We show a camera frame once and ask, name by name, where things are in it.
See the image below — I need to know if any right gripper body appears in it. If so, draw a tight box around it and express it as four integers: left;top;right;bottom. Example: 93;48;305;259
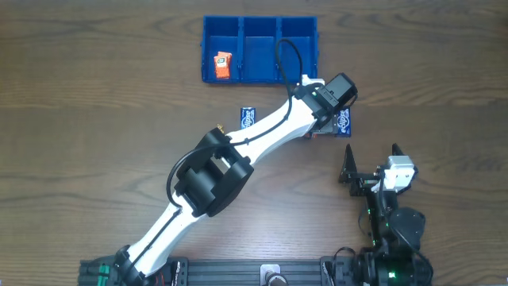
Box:
348;172;383;197

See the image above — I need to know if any blue candy pack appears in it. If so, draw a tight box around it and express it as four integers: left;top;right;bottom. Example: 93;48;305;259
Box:
240;106;257;130
335;106;352;138

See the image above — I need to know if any blue tray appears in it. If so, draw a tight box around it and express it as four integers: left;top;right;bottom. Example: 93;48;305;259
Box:
201;14;320;86

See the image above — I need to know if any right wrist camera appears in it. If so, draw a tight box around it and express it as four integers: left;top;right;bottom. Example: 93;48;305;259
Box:
371;155;418;194

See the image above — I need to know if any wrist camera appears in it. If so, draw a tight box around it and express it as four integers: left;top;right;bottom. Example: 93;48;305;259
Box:
371;155;418;194
300;74;326;87

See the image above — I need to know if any black cable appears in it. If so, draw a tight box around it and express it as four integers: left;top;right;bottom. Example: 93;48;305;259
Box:
379;186;434;279
165;38;305;210

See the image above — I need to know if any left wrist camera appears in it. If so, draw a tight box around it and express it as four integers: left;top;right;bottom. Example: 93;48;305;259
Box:
300;74;326;87

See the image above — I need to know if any mounting rail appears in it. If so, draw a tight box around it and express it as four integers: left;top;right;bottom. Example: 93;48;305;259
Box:
78;256;360;286

